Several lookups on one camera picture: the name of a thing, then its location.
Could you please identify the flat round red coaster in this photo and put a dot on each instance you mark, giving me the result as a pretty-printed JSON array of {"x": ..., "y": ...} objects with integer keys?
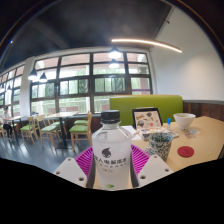
[{"x": 185, "y": 151}]

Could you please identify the clear black-capped drink bottle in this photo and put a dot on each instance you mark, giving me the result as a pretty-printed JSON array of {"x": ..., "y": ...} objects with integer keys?
[{"x": 111, "y": 153}]

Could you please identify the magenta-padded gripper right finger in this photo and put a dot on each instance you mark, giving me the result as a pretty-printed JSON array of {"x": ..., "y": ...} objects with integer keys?
[{"x": 151, "y": 170}]

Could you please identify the person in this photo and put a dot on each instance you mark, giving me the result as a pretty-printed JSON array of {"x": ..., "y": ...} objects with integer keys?
[{"x": 6, "y": 118}]

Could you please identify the white ceramic bowl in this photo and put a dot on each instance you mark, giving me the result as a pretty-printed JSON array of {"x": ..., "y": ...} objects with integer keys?
[{"x": 184, "y": 120}]

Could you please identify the black-framed picture stand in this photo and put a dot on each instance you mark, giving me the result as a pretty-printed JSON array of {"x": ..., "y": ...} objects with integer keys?
[{"x": 147, "y": 119}]

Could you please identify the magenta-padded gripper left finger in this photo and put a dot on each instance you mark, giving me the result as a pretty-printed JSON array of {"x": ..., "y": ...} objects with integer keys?
[{"x": 71, "y": 171}]

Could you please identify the white paper napkin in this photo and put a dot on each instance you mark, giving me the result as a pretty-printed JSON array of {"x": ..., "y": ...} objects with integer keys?
[{"x": 190, "y": 132}]

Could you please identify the group of pendant lamps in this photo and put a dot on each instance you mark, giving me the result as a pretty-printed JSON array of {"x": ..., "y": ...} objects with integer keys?
[{"x": 114, "y": 54}]

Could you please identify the green upholstered bench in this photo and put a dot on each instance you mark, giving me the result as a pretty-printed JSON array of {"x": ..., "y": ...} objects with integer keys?
[{"x": 146, "y": 104}]

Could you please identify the wooden-top dining table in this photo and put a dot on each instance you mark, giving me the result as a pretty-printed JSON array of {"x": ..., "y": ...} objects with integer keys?
[{"x": 61, "y": 115}]

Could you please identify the green speckled mug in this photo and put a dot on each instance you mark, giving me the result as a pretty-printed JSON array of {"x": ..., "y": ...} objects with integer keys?
[{"x": 160, "y": 146}]

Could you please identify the small blue-capped bottle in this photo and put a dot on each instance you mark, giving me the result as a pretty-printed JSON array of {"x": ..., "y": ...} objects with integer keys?
[{"x": 168, "y": 124}]

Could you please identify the long linear ceiling light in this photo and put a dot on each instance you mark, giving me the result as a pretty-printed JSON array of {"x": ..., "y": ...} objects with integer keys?
[{"x": 146, "y": 42}]

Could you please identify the group of green-seated wooden chairs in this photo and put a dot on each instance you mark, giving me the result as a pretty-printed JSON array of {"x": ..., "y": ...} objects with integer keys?
[{"x": 80, "y": 128}]

